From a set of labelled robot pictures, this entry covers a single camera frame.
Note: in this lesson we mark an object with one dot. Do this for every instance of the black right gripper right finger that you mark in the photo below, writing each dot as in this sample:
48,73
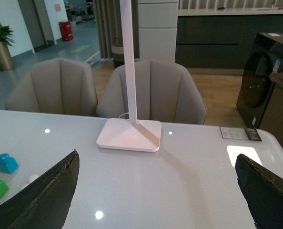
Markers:
263,192

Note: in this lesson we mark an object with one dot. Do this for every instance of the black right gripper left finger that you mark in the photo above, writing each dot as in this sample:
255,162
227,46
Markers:
45,203

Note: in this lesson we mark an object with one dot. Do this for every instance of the white studded base plate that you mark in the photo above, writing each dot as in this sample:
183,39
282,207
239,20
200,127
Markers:
31,178

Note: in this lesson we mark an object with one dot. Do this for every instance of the blue three-stud block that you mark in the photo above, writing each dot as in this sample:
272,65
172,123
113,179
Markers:
8,164

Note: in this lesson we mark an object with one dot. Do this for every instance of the table label sticker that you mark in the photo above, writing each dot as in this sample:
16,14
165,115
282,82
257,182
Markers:
240,133

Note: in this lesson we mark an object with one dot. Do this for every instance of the white desk lamp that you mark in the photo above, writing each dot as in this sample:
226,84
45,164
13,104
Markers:
130,134

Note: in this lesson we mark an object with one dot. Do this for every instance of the beige chair left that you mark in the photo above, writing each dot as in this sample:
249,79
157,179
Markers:
56,86

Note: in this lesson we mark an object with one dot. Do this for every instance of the beige chair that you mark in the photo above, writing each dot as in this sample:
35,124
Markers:
56,86
165,92

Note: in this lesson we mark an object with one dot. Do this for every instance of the black washing machine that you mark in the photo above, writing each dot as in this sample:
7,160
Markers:
266,57

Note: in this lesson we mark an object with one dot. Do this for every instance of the beige chair right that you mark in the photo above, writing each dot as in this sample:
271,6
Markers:
165,92

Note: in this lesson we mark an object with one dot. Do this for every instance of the dark counter cabinet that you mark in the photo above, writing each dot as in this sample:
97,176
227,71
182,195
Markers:
222,39

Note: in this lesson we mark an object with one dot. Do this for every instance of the woven basket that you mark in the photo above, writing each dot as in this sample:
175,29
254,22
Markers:
117,52

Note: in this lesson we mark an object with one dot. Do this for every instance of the potted green plant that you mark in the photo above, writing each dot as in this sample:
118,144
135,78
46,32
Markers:
6,40

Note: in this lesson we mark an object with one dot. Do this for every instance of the red bin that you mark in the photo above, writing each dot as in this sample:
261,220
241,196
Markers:
66,31

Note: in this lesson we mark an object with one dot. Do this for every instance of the grey curtain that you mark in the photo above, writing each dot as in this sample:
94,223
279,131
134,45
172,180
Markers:
108,20

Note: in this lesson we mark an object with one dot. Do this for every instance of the white cabinet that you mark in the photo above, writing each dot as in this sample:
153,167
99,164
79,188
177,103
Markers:
157,21

